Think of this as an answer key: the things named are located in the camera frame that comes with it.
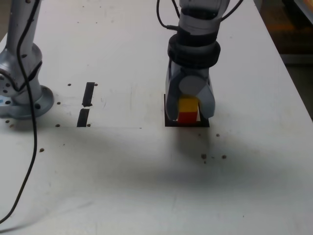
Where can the yellow cube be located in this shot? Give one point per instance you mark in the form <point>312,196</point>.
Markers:
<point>187,105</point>

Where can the black tape strip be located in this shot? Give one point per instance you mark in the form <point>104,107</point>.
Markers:
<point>87,95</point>

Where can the red cube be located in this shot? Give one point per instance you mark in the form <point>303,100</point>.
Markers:
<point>187,117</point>

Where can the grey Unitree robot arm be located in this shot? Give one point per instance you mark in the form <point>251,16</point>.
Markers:
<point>22,61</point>

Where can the black tape square outline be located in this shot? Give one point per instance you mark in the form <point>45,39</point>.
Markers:
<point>185,125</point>

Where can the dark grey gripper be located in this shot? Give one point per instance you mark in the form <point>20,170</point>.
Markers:
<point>195,71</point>

